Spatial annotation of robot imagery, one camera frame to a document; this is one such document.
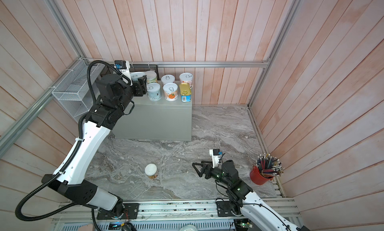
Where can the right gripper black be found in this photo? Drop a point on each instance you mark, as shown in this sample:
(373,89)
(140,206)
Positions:
(201,172)

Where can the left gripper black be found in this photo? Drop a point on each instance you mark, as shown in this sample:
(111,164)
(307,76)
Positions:
(140,89)

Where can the yellow can plastic lid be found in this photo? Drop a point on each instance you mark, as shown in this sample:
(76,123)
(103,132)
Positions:
(151,77)

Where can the blue labelled can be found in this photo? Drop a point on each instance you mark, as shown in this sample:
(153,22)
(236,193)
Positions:
(136,76)

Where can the teal labelled can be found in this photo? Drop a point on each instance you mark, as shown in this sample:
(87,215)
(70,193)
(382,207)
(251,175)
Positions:
(154,91)

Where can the pink labelled can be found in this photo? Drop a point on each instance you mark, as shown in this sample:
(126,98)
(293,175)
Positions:
(167,79)

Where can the orange labelled can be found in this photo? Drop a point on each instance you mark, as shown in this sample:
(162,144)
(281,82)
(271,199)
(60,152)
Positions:
(171,91)

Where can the pink can front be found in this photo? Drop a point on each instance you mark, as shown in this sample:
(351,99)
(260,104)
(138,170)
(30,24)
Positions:
(186,78)

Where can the gold rectangular sardine tin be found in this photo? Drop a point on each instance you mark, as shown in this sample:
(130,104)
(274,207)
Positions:
(185,92)

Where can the amber jar white lid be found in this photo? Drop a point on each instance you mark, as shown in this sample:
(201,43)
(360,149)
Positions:
(151,171)

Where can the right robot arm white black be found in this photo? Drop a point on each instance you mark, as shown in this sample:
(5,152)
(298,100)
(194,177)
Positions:
(243,200)

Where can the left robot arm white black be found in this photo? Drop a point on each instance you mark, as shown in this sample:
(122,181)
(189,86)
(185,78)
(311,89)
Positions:
(116,93)

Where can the grey metal cabinet box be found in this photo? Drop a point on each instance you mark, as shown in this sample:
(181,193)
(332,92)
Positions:
(156,120)

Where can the red pencil holder cup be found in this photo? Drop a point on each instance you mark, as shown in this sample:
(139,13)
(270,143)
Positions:
(266,168)

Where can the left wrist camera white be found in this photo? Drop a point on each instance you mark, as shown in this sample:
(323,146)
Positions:
(123,67)

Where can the black wire mesh basket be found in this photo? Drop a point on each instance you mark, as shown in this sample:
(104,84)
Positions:
(136,68)

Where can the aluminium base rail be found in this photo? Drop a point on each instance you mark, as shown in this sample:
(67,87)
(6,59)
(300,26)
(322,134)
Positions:
(180,210)

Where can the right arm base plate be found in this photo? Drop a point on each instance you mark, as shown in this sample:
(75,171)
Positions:
(230,208)

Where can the white wire mesh shelf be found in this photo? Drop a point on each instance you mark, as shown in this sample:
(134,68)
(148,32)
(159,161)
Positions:
(72,90)

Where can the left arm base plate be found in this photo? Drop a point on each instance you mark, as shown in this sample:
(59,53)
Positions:
(127,211)

